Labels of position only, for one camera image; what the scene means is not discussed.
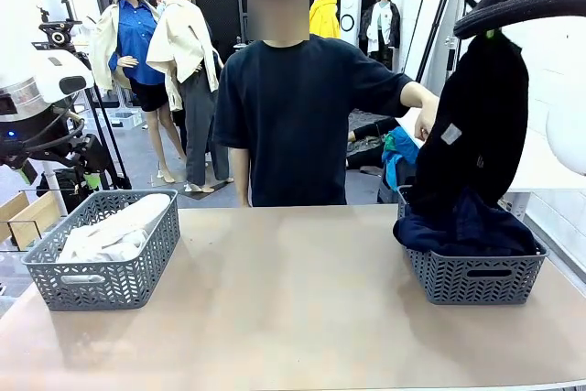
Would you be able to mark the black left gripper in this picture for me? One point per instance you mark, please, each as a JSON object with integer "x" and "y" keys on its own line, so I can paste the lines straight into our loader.
{"x": 94, "y": 155}

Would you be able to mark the white garment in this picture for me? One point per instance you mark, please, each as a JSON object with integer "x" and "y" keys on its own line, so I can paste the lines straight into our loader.
{"x": 110, "y": 235}

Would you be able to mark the black garment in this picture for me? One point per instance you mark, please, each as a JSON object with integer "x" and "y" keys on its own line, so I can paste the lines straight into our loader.
{"x": 480, "y": 98}

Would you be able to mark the navy blue garment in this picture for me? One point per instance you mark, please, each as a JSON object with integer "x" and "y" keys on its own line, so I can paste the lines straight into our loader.
{"x": 467, "y": 231}

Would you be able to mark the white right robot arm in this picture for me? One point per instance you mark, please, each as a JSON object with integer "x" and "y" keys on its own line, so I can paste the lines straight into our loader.
{"x": 567, "y": 134}

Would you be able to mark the person's right forearm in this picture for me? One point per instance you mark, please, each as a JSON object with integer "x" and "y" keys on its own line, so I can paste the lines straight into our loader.
{"x": 240, "y": 176}

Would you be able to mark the person's left forearm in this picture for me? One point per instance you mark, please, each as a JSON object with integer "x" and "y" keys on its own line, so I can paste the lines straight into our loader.
{"x": 419, "y": 94}

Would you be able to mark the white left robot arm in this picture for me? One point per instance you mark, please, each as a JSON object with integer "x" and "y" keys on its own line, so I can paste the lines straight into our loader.
{"x": 46, "y": 79}

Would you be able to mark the person's left hand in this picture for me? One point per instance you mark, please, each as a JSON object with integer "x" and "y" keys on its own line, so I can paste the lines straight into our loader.
{"x": 426, "y": 121}

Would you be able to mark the black bag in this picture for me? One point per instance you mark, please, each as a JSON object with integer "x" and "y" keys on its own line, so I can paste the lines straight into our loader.
{"x": 68, "y": 182}

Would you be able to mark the black folded stand poles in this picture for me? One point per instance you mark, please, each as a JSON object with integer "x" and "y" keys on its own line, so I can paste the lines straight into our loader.
{"x": 434, "y": 31}

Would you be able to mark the wooden box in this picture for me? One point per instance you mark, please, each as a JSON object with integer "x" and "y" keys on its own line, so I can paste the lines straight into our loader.
{"x": 36, "y": 217}

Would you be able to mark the dark grey plastic basket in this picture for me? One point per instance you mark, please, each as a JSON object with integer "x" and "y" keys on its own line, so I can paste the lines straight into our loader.
{"x": 458, "y": 281}
{"x": 114, "y": 290}

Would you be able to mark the mannequin in black jacket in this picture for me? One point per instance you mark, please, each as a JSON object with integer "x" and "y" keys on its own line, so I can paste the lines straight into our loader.
{"x": 380, "y": 24}

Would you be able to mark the white table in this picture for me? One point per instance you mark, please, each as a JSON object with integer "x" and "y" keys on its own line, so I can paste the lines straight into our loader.
{"x": 531, "y": 176}

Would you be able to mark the mannequin in blue shirt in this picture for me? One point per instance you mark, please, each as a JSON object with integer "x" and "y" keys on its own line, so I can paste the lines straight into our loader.
{"x": 135, "y": 38}

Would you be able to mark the seated background person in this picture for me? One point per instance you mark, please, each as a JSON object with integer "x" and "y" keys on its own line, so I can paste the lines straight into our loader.
{"x": 371, "y": 130}

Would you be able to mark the blue green clothes pile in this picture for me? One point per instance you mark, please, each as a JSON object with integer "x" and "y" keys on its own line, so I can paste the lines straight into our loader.
{"x": 393, "y": 157}

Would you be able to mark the yellow garment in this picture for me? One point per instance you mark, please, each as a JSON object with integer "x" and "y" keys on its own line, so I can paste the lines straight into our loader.
{"x": 325, "y": 18}

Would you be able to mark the mannequin in cream jacket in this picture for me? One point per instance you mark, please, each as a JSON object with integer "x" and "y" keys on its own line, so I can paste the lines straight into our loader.
{"x": 183, "y": 34}

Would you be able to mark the person in dark t-shirt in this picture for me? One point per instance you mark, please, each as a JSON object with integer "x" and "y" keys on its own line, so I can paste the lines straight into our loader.
{"x": 293, "y": 111}

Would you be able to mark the black camera tripod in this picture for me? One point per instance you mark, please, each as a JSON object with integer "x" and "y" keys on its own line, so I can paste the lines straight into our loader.
{"x": 57, "y": 36}

